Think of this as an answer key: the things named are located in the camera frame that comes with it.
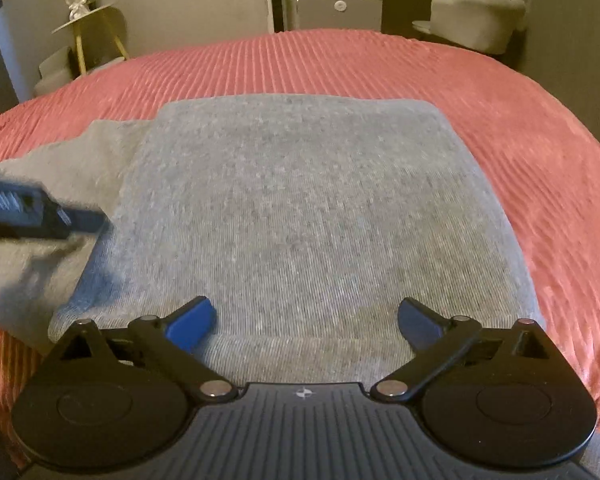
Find grey sweatpants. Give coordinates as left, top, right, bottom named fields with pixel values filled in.
left=0, top=96, right=541, bottom=384

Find grey round pouf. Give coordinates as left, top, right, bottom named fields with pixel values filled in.
left=33, top=46, right=80, bottom=98

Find pink ribbed bedspread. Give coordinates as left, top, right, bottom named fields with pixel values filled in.
left=0, top=29, right=600, bottom=435

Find white door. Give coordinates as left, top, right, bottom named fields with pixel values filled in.
left=102, top=0, right=274, bottom=56

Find grey cabinet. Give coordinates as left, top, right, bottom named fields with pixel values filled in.
left=297, top=0, right=382, bottom=32

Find white scalloped chair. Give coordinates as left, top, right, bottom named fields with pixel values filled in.
left=412, top=0, right=526, bottom=55

